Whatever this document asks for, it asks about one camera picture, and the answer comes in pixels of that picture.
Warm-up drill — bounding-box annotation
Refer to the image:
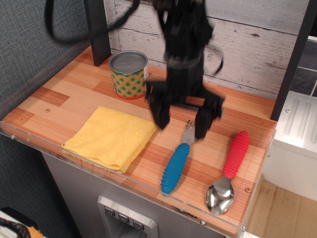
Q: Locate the black braided cable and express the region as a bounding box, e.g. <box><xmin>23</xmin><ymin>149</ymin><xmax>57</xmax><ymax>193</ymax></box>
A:
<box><xmin>44</xmin><ymin>0</ymin><xmax>141</xmax><ymax>43</ymax></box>

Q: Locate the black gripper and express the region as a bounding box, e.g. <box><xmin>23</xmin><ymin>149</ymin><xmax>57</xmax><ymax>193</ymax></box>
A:
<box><xmin>146</xmin><ymin>59</ymin><xmax>224</xmax><ymax>139</ymax></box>

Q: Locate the dark right post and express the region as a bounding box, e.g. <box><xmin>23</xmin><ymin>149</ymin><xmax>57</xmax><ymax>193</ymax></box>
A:
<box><xmin>270</xmin><ymin>0</ymin><xmax>317</xmax><ymax>121</ymax></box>

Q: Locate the dark left post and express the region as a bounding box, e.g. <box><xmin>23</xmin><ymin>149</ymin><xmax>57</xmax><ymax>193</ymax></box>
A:
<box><xmin>84</xmin><ymin>0</ymin><xmax>111</xmax><ymax>66</ymax></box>

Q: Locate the grey toy fridge front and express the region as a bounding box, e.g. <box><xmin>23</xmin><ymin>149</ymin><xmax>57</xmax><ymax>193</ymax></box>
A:
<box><xmin>43</xmin><ymin>153</ymin><xmax>223</xmax><ymax>238</ymax></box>

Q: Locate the red handled spoon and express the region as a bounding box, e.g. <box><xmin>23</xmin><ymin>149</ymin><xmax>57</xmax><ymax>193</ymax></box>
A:
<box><xmin>206</xmin><ymin>130</ymin><xmax>250</xmax><ymax>215</ymax></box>

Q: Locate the blue handled fork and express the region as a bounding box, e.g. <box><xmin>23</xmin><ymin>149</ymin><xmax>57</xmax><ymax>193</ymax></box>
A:
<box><xmin>160</xmin><ymin>120</ymin><xmax>197</xmax><ymax>194</ymax></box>

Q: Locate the dark post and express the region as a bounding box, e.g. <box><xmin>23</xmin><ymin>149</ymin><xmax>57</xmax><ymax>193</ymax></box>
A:
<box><xmin>270</xmin><ymin>0</ymin><xmax>317</xmax><ymax>121</ymax></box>
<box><xmin>84</xmin><ymin>0</ymin><xmax>111</xmax><ymax>66</ymax></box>

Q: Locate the green orange dotted can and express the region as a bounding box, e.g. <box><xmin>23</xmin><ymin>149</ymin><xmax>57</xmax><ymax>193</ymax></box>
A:
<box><xmin>108</xmin><ymin>50</ymin><xmax>149</xmax><ymax>100</ymax></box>

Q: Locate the silver dispenser panel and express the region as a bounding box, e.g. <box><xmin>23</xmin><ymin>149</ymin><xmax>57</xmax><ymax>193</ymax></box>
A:
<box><xmin>97</xmin><ymin>195</ymin><xmax>159</xmax><ymax>238</ymax></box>

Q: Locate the orange black object corner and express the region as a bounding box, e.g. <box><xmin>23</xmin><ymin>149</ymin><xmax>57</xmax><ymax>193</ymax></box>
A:
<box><xmin>0</xmin><ymin>207</ymin><xmax>45</xmax><ymax>238</ymax></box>

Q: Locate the clear acrylic edge guard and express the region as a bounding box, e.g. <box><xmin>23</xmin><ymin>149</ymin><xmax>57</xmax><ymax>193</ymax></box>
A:
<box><xmin>0</xmin><ymin>121</ymin><xmax>245</xmax><ymax>238</ymax></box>

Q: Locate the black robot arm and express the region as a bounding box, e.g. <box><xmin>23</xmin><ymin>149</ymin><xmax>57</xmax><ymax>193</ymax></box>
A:
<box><xmin>146</xmin><ymin>0</ymin><xmax>224</xmax><ymax>139</ymax></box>

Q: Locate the yellow folded cloth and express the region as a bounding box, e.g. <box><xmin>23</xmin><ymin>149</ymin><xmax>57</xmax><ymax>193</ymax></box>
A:
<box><xmin>62</xmin><ymin>106</ymin><xmax>157</xmax><ymax>174</ymax></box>

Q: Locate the white toy sink unit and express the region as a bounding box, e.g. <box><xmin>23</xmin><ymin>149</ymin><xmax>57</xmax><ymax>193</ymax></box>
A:
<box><xmin>261</xmin><ymin>36</ymin><xmax>317</xmax><ymax>201</ymax></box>

